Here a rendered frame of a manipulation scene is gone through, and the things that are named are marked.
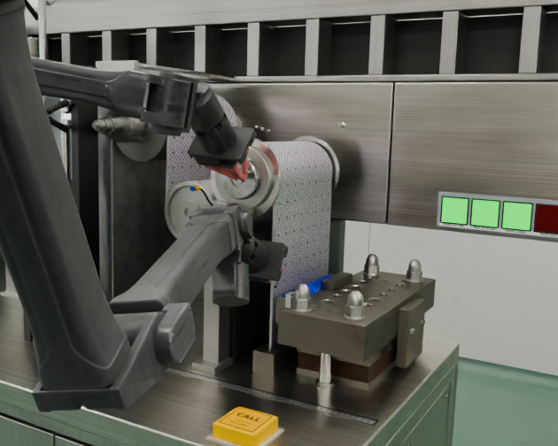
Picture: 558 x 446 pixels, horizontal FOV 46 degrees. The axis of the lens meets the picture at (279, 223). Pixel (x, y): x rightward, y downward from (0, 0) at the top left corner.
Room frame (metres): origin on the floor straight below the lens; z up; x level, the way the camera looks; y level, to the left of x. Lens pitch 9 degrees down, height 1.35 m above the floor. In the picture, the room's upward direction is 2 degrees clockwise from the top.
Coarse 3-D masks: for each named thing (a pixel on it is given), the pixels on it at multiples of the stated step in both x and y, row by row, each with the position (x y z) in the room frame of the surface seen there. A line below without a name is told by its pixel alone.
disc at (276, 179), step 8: (256, 144) 1.16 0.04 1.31; (264, 144) 1.15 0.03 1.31; (264, 152) 1.15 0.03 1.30; (272, 152) 1.15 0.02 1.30; (272, 160) 1.14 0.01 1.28; (272, 168) 1.14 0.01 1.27; (272, 176) 1.14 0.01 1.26; (280, 176) 1.14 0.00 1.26; (272, 184) 1.14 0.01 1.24; (280, 184) 1.14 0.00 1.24; (216, 192) 1.20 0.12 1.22; (272, 192) 1.14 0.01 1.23; (272, 200) 1.14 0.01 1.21; (256, 208) 1.16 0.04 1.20; (264, 208) 1.15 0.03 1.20; (256, 216) 1.16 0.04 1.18
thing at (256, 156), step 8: (248, 152) 1.16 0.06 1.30; (256, 152) 1.15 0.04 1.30; (256, 160) 1.15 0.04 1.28; (264, 160) 1.14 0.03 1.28; (264, 168) 1.14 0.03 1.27; (216, 176) 1.19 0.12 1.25; (264, 176) 1.14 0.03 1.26; (216, 184) 1.19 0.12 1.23; (264, 184) 1.14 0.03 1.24; (224, 192) 1.18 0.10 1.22; (256, 192) 1.15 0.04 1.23; (264, 192) 1.14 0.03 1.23; (224, 200) 1.18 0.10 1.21; (232, 200) 1.17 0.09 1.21; (240, 200) 1.16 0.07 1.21; (248, 200) 1.16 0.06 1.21; (256, 200) 1.15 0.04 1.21; (264, 200) 1.15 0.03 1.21; (248, 208) 1.16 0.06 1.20
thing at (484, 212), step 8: (480, 200) 1.28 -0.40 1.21; (472, 208) 1.29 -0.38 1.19; (480, 208) 1.28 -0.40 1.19; (488, 208) 1.27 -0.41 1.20; (496, 208) 1.26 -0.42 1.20; (472, 216) 1.29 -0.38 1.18; (480, 216) 1.28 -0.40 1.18; (488, 216) 1.27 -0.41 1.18; (496, 216) 1.26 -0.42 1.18; (472, 224) 1.29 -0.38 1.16; (480, 224) 1.28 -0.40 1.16; (488, 224) 1.27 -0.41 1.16; (496, 224) 1.26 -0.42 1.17
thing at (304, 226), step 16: (288, 208) 1.19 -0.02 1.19; (304, 208) 1.24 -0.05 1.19; (320, 208) 1.31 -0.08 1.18; (288, 224) 1.19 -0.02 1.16; (304, 224) 1.25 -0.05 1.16; (320, 224) 1.31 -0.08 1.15; (272, 240) 1.15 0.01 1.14; (288, 240) 1.19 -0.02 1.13; (304, 240) 1.25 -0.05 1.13; (320, 240) 1.31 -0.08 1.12; (288, 256) 1.19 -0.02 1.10; (304, 256) 1.25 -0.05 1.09; (320, 256) 1.31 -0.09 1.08; (288, 272) 1.19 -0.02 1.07; (304, 272) 1.25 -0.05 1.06; (320, 272) 1.32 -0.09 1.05; (272, 288) 1.15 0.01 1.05; (288, 288) 1.20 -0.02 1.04; (272, 304) 1.15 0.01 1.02
